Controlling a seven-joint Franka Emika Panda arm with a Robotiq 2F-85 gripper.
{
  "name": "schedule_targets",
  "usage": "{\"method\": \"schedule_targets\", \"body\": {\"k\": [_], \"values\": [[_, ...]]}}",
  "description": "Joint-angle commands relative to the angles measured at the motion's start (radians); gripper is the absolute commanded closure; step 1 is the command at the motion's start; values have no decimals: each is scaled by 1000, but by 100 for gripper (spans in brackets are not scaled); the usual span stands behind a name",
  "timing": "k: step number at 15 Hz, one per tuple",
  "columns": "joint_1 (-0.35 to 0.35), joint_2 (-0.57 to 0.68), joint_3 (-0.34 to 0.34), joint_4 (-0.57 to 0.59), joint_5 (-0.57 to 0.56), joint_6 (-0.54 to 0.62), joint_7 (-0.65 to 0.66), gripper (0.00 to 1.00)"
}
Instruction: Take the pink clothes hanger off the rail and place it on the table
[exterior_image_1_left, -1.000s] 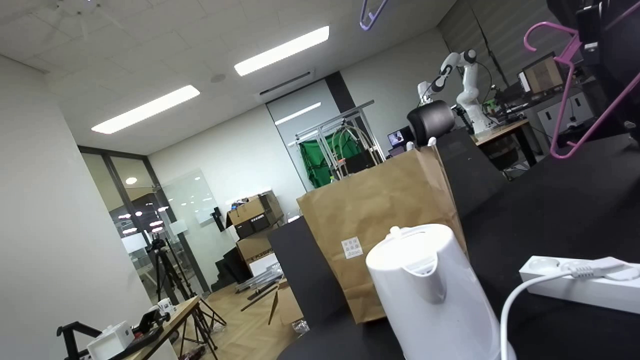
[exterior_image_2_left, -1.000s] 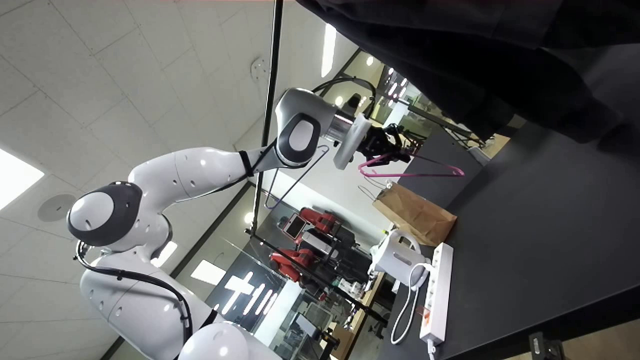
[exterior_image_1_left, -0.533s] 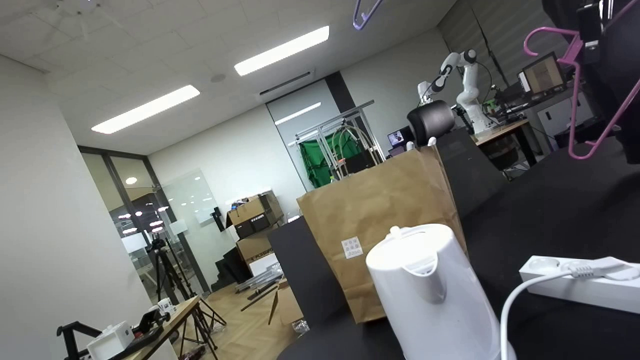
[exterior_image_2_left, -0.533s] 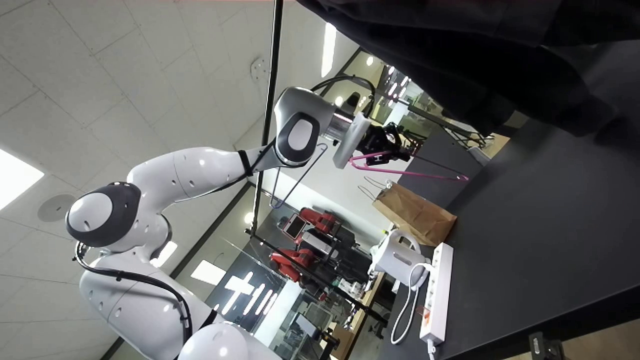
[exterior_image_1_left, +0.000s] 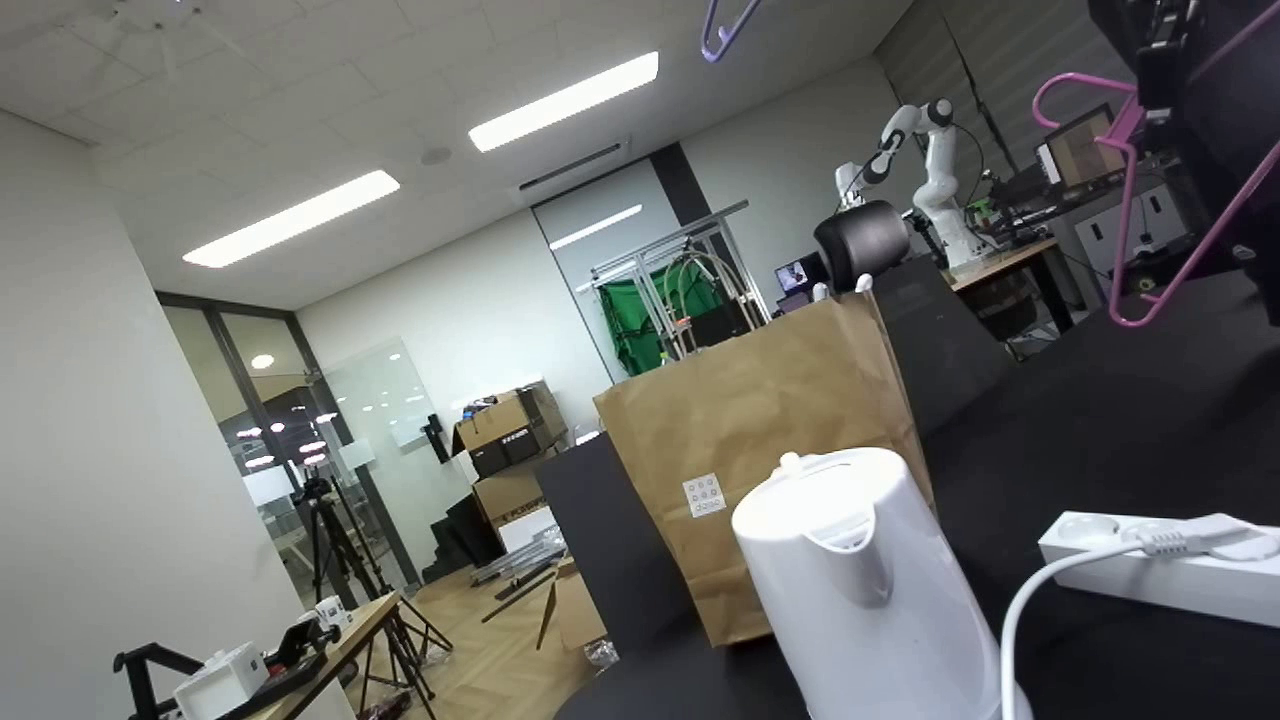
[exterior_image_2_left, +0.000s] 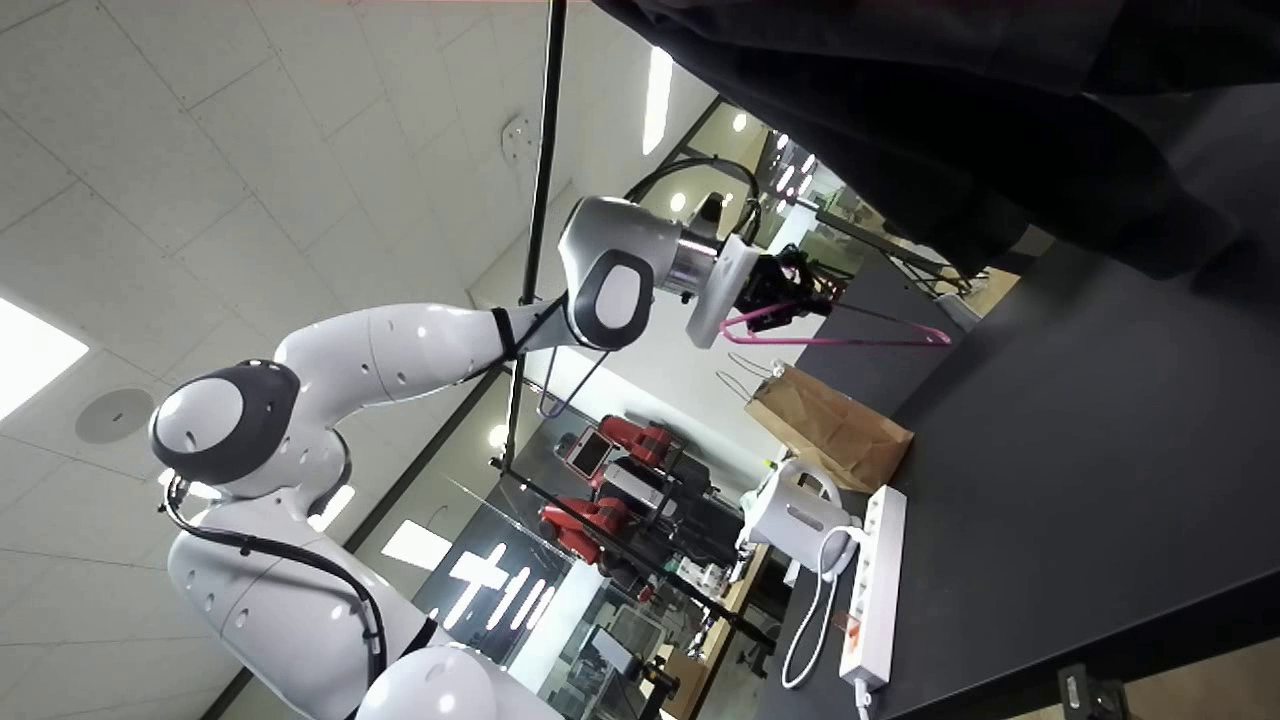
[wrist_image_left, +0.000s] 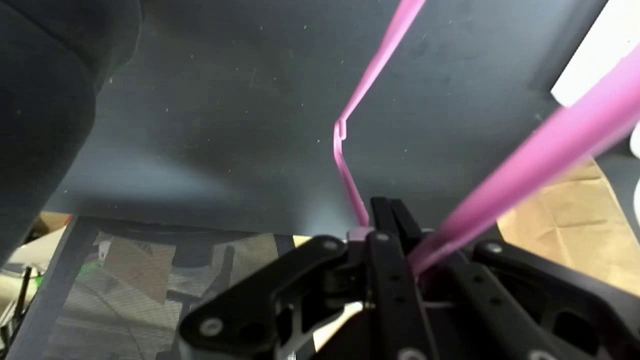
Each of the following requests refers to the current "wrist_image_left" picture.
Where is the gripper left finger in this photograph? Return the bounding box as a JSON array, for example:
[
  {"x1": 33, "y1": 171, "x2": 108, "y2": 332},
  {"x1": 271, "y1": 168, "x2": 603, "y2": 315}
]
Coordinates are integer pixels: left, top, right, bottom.
[{"x1": 177, "y1": 197, "x2": 441, "y2": 360}]

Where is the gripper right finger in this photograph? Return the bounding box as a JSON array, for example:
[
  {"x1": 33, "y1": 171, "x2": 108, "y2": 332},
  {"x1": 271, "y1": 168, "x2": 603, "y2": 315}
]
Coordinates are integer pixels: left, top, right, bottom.
[{"x1": 393, "y1": 199, "x2": 640, "y2": 360}]

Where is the pink clothes hanger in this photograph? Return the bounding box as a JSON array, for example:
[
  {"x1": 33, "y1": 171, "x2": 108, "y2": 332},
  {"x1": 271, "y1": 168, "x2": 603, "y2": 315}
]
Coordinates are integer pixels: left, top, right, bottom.
[{"x1": 332, "y1": 0, "x2": 640, "y2": 278}]

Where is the brown paper bag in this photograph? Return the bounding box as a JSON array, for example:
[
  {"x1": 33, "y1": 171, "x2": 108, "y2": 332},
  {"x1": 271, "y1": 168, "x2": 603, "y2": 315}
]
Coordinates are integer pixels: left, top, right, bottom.
[{"x1": 496, "y1": 157, "x2": 640, "y2": 297}]

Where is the white paper sheet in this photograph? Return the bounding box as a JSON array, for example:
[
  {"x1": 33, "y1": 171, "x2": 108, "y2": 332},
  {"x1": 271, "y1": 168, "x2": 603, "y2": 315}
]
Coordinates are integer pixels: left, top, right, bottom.
[{"x1": 550, "y1": 0, "x2": 640, "y2": 108}]

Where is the black blurred fabric object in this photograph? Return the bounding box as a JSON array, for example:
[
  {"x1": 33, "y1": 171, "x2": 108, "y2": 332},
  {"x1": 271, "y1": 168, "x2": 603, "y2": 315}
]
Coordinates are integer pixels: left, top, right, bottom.
[{"x1": 0, "y1": 0, "x2": 145, "y2": 263}]

